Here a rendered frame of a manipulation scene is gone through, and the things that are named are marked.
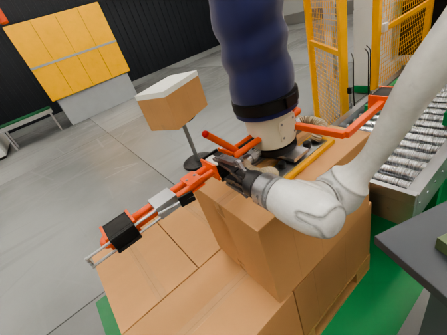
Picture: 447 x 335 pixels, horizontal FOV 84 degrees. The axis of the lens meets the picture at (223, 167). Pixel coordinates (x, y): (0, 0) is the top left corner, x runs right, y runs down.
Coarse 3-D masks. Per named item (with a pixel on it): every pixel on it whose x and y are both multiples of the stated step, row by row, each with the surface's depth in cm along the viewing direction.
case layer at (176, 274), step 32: (160, 224) 151; (192, 224) 143; (96, 256) 144; (128, 256) 137; (160, 256) 130; (192, 256) 124; (224, 256) 119; (352, 256) 125; (128, 288) 119; (160, 288) 114; (192, 288) 110; (224, 288) 105; (256, 288) 101; (320, 288) 111; (128, 320) 106; (160, 320) 102; (192, 320) 98; (224, 320) 95; (256, 320) 91; (288, 320) 100
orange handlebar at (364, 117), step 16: (368, 112) 78; (304, 128) 83; (320, 128) 79; (352, 128) 74; (240, 144) 86; (256, 144) 85; (192, 176) 77; (208, 176) 76; (176, 192) 76; (144, 208) 71; (144, 224) 68
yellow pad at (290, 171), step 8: (304, 144) 91; (312, 144) 93; (320, 144) 92; (328, 144) 92; (312, 152) 89; (320, 152) 90; (280, 160) 87; (304, 160) 88; (312, 160) 88; (280, 168) 86; (288, 168) 86; (296, 168) 85; (304, 168) 86; (280, 176) 84; (288, 176) 83
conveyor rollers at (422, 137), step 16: (432, 112) 168; (368, 128) 172; (416, 128) 157; (432, 128) 157; (400, 144) 150; (416, 144) 145; (432, 144) 145; (400, 160) 138; (384, 176) 131; (400, 176) 132; (416, 176) 126
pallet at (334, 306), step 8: (368, 256) 141; (368, 264) 145; (360, 272) 140; (352, 280) 144; (360, 280) 144; (344, 288) 131; (352, 288) 140; (336, 296) 128; (344, 296) 138; (336, 304) 136; (328, 312) 134; (336, 312) 134; (320, 320) 123; (328, 320) 131; (312, 328) 119; (320, 328) 129
